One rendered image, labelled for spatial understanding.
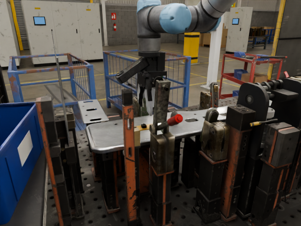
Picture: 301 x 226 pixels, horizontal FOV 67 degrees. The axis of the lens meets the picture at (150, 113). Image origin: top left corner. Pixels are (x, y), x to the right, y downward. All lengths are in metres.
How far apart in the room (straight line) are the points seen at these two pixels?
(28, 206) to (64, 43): 8.21
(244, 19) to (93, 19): 6.38
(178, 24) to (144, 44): 0.15
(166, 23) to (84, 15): 8.19
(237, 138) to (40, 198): 0.56
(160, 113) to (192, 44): 7.59
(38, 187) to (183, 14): 0.54
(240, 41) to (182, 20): 10.72
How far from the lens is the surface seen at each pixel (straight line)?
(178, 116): 0.57
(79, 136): 1.51
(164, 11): 0.66
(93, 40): 8.88
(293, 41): 6.16
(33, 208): 0.53
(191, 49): 8.21
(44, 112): 0.58
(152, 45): 0.74
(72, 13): 8.69
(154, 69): 0.78
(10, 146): 0.52
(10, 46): 8.45
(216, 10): 0.71
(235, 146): 0.77
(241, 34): 11.34
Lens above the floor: 1.36
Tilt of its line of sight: 22 degrees down
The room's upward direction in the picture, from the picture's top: straight up
